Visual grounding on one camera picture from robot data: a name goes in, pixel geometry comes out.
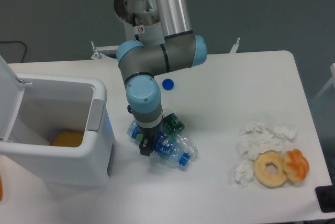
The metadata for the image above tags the orange glazed bread roll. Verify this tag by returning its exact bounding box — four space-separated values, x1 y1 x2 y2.
282 149 309 183

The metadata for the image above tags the crumpled white tissue pile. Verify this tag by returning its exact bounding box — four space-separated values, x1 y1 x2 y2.
237 121 298 161

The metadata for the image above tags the green label crushed plastic bottle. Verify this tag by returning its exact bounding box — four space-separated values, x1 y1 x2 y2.
162 108 198 157

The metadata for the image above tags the blue label plastic bottle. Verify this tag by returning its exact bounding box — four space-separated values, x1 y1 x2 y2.
127 120 191 166

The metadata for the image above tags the black cable on floor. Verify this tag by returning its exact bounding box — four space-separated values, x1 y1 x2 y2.
0 41 27 63

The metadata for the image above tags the small crumpled white tissue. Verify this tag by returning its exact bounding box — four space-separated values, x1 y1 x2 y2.
233 160 254 188

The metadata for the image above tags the white table bracket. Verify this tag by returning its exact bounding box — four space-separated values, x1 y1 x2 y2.
91 41 119 60
229 37 240 53

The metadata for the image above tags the blue bottle cap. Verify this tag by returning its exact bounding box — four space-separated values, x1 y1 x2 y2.
162 79 174 91

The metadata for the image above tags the white table bracket left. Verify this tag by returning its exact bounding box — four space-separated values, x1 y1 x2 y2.
91 41 119 60

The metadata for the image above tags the white metal frame right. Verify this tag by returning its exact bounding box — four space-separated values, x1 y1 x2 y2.
311 63 334 113

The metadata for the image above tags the black device at table corner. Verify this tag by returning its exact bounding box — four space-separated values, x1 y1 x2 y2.
315 185 334 213

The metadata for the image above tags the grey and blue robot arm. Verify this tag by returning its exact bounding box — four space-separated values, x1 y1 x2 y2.
114 0 207 156

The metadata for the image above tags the orange object at left edge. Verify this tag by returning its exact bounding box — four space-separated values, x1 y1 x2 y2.
0 176 3 201

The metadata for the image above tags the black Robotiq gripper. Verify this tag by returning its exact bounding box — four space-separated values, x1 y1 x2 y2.
137 124 162 156

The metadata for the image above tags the white table bracket right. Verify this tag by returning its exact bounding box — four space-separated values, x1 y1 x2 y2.
229 37 240 53

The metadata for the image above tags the ring donut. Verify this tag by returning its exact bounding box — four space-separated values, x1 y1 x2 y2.
253 151 287 188

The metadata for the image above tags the orange object inside bin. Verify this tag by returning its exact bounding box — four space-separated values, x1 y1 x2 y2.
51 130 84 148

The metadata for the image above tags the white open trash bin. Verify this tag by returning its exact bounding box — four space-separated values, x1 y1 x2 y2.
1 60 115 186

